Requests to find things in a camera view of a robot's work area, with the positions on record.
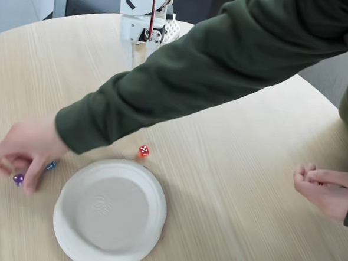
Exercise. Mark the grey upholstered chair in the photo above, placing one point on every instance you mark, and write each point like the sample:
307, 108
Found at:
93, 1

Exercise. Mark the person's right hand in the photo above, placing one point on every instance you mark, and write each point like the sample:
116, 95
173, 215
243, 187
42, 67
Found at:
28, 145

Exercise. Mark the purple translucent dice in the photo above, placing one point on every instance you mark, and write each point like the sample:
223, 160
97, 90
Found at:
18, 179

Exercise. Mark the white cabinet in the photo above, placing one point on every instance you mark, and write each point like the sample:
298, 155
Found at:
10, 2

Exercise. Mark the red translucent dice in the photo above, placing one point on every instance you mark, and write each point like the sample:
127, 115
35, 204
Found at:
144, 151

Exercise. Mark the white paper plate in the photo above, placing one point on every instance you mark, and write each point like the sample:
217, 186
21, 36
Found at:
110, 212

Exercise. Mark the blue translucent dice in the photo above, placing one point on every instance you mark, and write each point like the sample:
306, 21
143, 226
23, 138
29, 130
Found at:
50, 166

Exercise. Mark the person's left hand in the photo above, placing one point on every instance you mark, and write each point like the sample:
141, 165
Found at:
326, 196

